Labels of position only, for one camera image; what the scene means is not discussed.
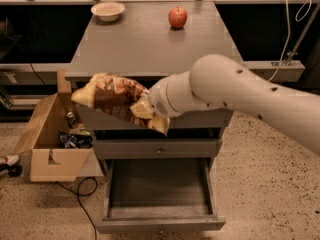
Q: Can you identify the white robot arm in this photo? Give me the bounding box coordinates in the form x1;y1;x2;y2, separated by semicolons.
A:
130;55;320;155

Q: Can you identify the grey drawer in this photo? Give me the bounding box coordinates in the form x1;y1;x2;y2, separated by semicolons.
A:
96;158;225;234
93;139;222;159
76;105;232;130

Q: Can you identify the metal can in box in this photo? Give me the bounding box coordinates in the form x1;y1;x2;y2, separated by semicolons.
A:
66;111;77;128

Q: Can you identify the grey top drawer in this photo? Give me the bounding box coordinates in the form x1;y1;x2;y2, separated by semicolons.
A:
76;105;232;130

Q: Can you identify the grey drawer cabinet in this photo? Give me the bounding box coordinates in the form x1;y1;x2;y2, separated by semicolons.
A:
64;0;251;172

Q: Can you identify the grey middle drawer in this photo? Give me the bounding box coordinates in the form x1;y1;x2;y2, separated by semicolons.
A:
93;139;222;159

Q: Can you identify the red apple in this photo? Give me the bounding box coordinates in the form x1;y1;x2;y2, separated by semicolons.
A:
168;6;187;29

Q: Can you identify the cardboard box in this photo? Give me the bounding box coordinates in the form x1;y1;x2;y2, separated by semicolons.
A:
13;69;103;182

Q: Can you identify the grey bottom drawer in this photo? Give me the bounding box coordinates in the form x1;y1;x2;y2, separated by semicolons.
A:
96;158;225;234

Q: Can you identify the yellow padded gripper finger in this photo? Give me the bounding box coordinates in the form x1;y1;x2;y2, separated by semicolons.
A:
130;97;154;119

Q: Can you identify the black floor cable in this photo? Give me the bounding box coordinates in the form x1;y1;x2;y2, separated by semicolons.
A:
54;176;99;240

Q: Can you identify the white bowl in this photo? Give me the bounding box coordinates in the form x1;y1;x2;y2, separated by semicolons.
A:
91;1;125;22

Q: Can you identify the grey wall ledge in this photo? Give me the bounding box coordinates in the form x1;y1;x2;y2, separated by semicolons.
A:
243;60;305;82

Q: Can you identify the white hanging cable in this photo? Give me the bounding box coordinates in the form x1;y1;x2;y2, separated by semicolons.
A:
266;0;314;83

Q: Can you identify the white clothed person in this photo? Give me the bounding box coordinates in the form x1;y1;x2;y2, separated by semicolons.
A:
0;155;21;177

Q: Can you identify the brown chip bag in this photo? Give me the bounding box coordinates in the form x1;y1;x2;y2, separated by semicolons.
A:
71;73;170;135

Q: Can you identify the blue snack bag in box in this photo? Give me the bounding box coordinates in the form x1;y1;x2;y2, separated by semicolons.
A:
58;130;92;149

